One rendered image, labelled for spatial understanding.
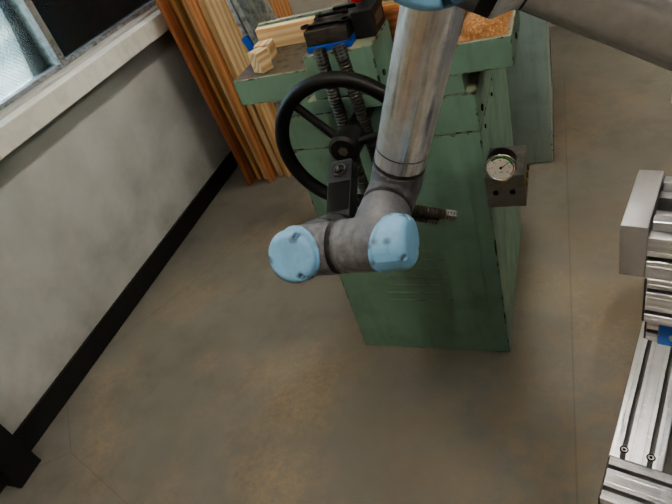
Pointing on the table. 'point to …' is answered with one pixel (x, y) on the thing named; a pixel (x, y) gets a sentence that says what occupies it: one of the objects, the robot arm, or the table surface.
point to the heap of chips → (476, 25)
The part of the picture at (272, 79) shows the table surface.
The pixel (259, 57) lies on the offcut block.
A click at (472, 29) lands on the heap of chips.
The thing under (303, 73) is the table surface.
